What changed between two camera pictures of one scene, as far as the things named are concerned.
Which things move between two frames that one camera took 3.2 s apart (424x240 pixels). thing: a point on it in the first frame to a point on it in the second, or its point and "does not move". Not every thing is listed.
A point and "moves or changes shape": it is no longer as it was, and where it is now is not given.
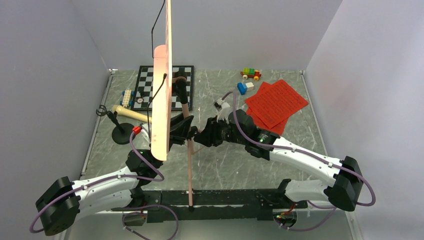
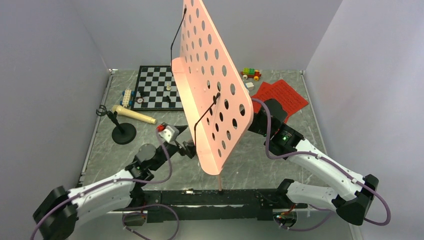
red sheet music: (259, 122) moves or changes shape
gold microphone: (130, 113) does not move
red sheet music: (276, 103) does not move
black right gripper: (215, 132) to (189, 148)
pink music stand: (162, 99) to (214, 94)
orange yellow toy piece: (251, 73) does not move
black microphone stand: (121, 132) does not move
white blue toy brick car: (127, 100) does not move
